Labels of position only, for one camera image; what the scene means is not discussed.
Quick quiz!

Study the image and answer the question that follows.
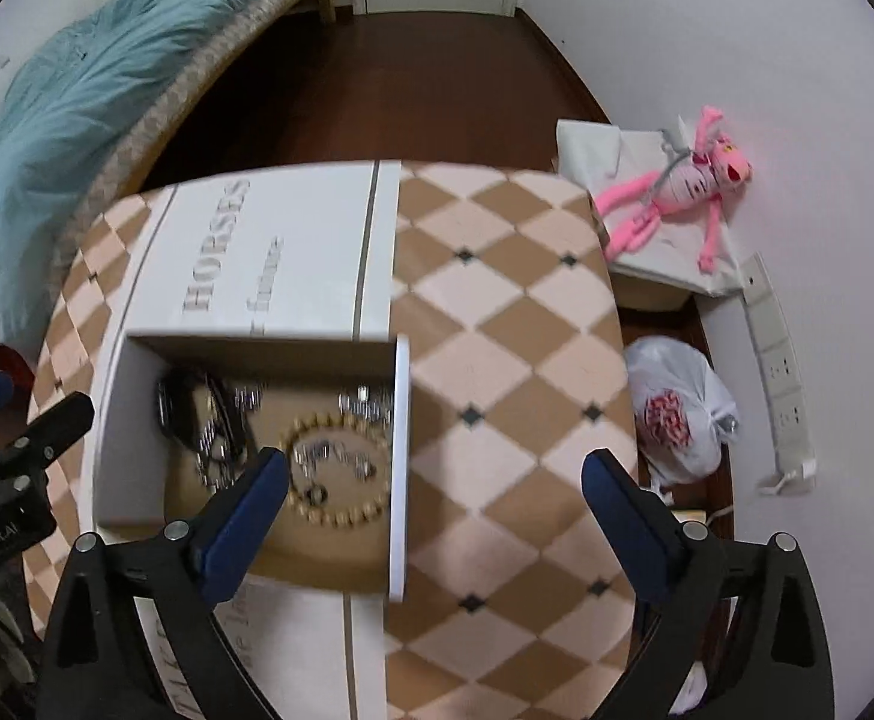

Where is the black fitness band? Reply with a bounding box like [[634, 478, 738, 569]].
[[155, 367, 247, 465]]

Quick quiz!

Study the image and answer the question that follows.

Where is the wooden bead bracelet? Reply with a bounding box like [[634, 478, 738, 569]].
[[277, 409, 395, 533]]

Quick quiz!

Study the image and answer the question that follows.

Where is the white cardboard box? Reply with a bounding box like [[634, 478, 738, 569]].
[[80, 335, 411, 601]]

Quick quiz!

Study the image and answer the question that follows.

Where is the white plastic bag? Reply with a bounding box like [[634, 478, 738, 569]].
[[624, 335, 740, 488]]

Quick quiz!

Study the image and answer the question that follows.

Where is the checkered tablecloth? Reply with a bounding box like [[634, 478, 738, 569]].
[[25, 161, 637, 718]]

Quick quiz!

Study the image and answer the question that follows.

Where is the white power strip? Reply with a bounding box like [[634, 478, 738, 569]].
[[740, 252, 818, 496]]

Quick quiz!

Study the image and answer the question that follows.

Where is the teal duvet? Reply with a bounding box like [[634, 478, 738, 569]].
[[0, 0, 252, 359]]

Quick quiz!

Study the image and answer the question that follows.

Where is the white cloth covered box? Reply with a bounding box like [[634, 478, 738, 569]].
[[556, 106, 753, 312]]

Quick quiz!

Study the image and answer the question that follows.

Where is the bed mattress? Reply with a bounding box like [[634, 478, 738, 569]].
[[44, 0, 334, 298]]

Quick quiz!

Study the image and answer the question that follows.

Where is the pink panther plush toy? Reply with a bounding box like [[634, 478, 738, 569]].
[[592, 106, 753, 273]]

